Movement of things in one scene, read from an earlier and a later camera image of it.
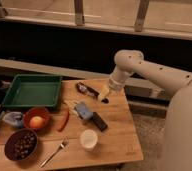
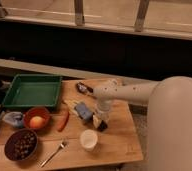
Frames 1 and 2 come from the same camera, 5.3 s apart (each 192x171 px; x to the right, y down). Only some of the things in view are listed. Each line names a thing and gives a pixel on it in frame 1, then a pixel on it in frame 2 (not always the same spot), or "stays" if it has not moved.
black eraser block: x=99 y=121 stays
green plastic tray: x=33 y=90 stays
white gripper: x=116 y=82 -> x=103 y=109
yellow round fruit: x=36 y=122 stays
